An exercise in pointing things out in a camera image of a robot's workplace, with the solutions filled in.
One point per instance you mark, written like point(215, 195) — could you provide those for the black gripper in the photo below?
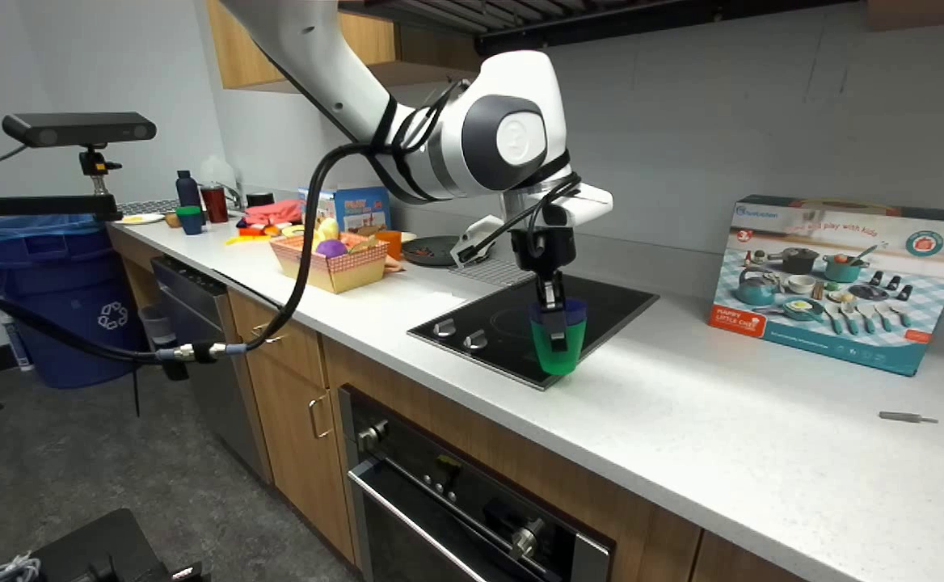
point(545, 244)

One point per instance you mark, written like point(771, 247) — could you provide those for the blue plastic cup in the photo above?
point(577, 319)

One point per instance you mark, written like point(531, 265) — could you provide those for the green plastic cup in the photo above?
point(540, 355)

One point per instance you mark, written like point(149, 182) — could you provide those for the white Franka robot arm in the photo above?
point(483, 133)

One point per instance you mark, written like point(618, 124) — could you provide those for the black glass cooktop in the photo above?
point(602, 310)

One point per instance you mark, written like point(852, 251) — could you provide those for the silver cooktop knob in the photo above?
point(476, 341)
point(444, 329)

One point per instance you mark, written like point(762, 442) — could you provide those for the black round pan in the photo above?
point(428, 251)

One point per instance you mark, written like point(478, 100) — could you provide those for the orange toy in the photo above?
point(388, 244)

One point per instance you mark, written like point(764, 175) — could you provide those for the blue toy card box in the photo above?
point(364, 213)

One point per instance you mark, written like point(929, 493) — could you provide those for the wooden crate with items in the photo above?
point(343, 273)

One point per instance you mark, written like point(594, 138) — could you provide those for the black built-in oven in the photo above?
point(441, 487)

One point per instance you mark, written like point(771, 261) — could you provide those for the purple toy ball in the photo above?
point(332, 251)

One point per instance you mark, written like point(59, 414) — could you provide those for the silver oven knob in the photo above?
point(372, 435)
point(529, 537)

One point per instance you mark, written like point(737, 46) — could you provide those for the wooden cabinet drawer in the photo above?
point(299, 351)

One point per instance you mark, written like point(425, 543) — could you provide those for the dark range hood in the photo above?
point(602, 19)

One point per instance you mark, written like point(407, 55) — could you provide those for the toy cookware set box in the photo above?
point(839, 287)

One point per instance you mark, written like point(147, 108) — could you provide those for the wooden cabinet door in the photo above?
point(747, 565)
point(295, 465)

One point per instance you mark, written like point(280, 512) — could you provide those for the grey dishwasher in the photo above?
point(215, 366)

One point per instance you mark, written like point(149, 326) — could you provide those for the dark red cup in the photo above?
point(215, 206)

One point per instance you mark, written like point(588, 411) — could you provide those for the small green blue cup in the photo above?
point(191, 221)

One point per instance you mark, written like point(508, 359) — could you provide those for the grey pen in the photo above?
point(906, 420)

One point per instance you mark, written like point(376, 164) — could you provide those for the blue bottle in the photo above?
point(185, 188)

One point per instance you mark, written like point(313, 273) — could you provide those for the yellow plate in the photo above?
point(139, 218)

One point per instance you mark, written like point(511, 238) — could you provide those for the blue recycling bin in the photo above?
point(53, 292)

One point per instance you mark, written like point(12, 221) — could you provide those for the black breadboard table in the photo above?
point(104, 551)

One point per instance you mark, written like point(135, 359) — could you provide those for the black stereo camera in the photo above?
point(80, 132)

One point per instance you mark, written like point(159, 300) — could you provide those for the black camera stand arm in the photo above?
point(30, 206)

